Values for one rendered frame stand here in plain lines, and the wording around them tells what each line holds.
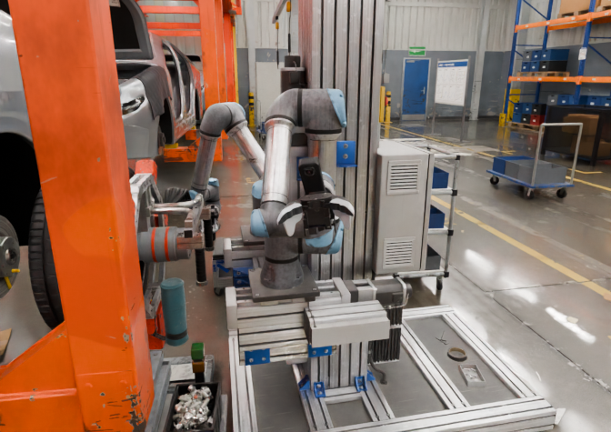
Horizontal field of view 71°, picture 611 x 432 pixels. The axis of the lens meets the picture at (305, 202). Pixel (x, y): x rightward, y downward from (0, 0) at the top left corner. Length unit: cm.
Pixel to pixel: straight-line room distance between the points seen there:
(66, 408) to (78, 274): 40
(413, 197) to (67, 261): 114
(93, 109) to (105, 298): 47
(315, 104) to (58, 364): 101
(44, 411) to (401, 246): 124
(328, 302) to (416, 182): 54
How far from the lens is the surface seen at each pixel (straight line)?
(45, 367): 142
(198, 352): 151
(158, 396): 219
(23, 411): 149
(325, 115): 131
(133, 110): 430
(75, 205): 116
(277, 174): 120
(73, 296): 125
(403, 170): 161
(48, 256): 161
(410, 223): 169
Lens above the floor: 150
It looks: 16 degrees down
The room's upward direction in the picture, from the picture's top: straight up
